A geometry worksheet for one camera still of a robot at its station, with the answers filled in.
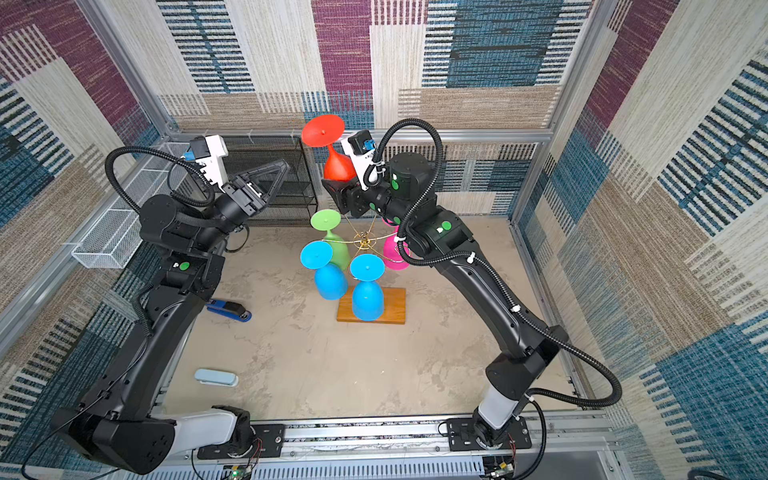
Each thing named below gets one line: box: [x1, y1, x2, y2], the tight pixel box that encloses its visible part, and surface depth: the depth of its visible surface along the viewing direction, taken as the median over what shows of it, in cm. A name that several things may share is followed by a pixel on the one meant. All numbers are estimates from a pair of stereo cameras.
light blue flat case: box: [194, 368, 239, 388], surface depth 82 cm
